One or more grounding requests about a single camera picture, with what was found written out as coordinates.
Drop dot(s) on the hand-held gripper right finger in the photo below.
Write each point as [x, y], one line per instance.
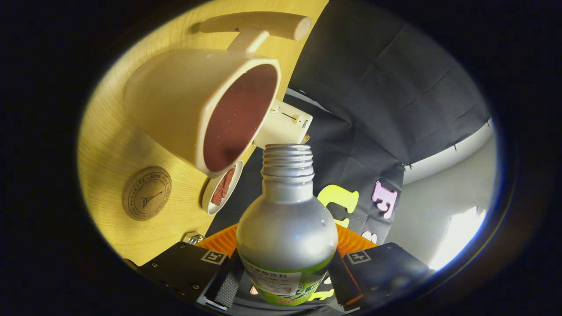
[342, 281]

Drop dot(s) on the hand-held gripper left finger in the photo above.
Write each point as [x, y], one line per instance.
[226, 289]

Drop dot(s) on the silver bottle with green label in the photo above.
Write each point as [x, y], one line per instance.
[285, 228]

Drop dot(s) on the round wooden coaster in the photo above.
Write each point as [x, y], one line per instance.
[147, 193]

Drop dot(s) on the white oval plate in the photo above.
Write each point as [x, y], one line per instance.
[215, 209]

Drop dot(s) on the red sausage slice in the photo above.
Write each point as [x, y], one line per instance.
[223, 188]

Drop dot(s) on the toast slice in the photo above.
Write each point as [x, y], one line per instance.
[306, 138]

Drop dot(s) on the white toaster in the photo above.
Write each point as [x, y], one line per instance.
[285, 127]

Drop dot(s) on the wooden table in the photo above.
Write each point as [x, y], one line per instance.
[109, 145]

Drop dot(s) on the black backdrop cloth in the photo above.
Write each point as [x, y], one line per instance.
[373, 87]

